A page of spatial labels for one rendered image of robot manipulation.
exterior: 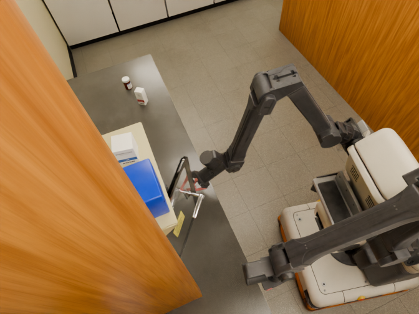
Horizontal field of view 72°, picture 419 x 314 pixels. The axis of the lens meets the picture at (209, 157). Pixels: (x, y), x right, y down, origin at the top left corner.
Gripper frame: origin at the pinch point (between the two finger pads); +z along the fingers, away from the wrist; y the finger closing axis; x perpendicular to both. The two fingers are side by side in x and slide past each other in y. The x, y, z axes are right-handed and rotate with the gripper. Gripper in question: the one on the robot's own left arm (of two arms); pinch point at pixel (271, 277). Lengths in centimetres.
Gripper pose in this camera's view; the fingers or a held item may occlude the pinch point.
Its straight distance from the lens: 103.6
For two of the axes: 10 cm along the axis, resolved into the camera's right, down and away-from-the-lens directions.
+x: 3.8, 7.7, -5.1
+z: 0.7, 5.3, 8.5
